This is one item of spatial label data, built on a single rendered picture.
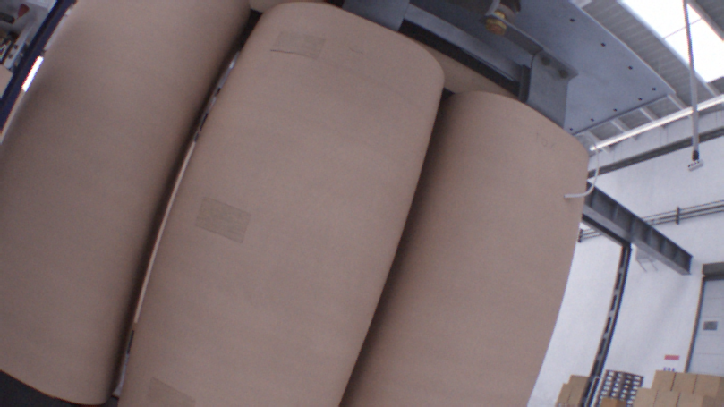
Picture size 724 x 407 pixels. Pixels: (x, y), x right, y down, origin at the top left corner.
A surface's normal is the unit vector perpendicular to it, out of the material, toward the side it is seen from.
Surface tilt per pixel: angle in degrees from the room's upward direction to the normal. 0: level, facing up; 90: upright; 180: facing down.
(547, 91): 90
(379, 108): 90
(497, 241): 90
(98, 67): 90
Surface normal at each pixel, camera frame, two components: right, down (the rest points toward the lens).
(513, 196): 0.15, -0.20
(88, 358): 0.86, 0.17
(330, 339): 0.65, 0.02
